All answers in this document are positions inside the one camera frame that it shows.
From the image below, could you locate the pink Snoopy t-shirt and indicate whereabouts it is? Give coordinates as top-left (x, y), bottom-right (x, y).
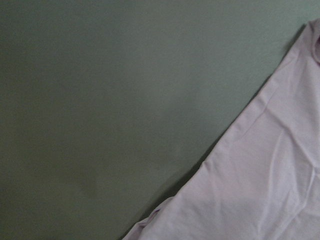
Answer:
top-left (125, 19), bottom-right (320, 240)

